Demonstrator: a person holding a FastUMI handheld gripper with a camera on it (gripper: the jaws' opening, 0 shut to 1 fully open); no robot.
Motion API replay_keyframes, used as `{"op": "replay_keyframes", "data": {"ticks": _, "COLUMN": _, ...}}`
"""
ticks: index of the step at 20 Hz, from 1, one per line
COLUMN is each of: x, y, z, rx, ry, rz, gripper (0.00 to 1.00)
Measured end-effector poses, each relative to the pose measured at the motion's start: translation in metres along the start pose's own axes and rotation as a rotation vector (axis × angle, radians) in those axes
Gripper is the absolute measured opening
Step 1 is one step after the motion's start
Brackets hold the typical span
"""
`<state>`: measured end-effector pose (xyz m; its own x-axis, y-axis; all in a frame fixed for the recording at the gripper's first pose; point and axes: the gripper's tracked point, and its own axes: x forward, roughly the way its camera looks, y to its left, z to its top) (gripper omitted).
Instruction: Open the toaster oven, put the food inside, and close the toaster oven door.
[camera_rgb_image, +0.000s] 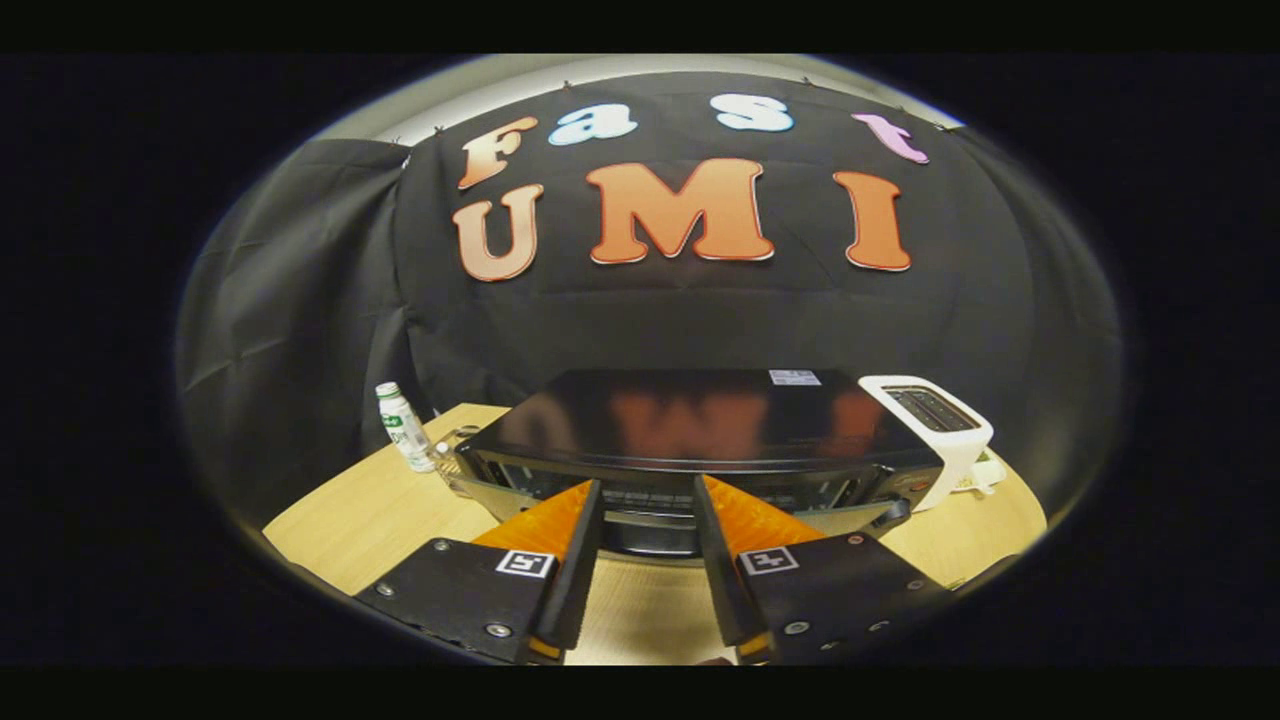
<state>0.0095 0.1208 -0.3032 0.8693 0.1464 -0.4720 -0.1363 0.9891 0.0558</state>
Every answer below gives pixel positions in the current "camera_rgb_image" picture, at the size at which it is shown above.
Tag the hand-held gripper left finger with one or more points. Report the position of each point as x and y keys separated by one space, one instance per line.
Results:
x=578 y=580

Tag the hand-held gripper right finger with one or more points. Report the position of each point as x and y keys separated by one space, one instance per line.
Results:
x=715 y=570

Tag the black toaster oven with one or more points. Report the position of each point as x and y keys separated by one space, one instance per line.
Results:
x=700 y=420

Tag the white slot toaster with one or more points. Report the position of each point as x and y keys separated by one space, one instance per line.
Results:
x=955 y=455

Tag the white plastic drink bottle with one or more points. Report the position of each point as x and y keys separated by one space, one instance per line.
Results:
x=405 y=430

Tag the black backdrop cloth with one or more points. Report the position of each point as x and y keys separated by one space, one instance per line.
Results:
x=700 y=320

